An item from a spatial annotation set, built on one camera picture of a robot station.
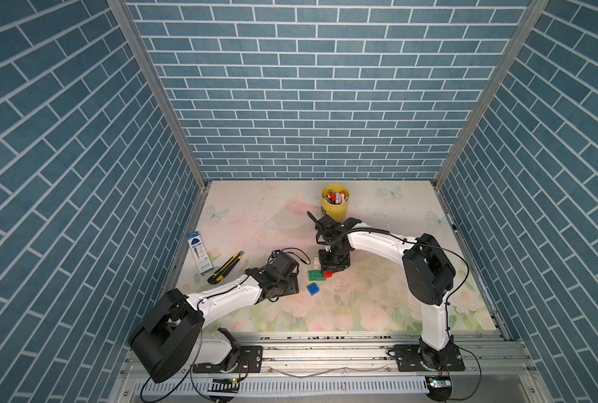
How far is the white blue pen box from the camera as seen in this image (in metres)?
0.93

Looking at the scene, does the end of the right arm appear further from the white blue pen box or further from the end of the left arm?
the white blue pen box

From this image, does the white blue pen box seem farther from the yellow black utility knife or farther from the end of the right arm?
the end of the right arm
